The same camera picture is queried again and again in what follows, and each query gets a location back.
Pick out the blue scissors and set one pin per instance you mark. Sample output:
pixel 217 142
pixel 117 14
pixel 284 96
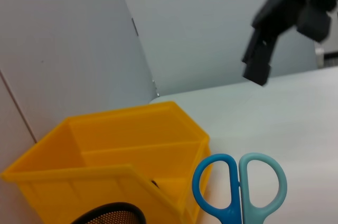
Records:
pixel 203 197

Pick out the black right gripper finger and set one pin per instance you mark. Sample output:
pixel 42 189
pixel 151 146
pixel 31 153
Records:
pixel 315 23
pixel 257 60

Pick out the black mesh pen cup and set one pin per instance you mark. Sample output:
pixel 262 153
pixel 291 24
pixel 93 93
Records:
pixel 111 213

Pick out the yellow plastic bin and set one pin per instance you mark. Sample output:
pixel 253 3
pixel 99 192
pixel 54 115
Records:
pixel 79 195

